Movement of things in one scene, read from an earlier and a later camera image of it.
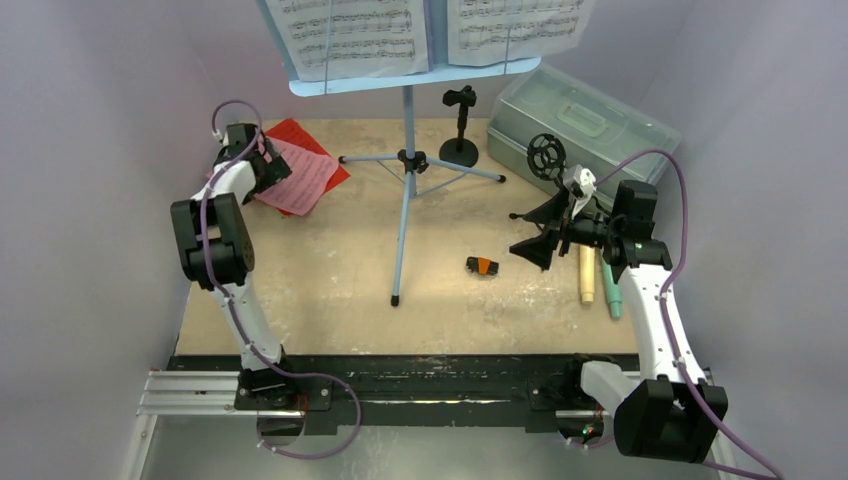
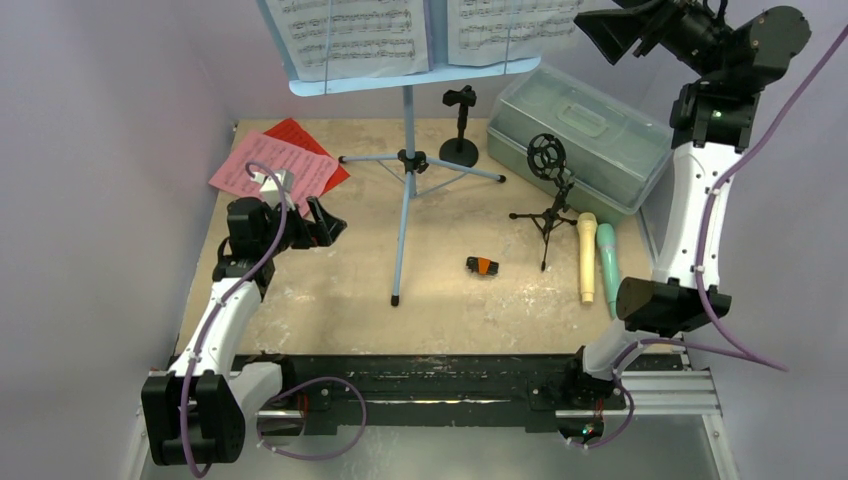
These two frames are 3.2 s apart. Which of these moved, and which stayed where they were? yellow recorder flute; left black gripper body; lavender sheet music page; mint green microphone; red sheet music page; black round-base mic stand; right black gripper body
Moved: right black gripper body; left black gripper body
Stayed: red sheet music page; mint green microphone; yellow recorder flute; black round-base mic stand; lavender sheet music page
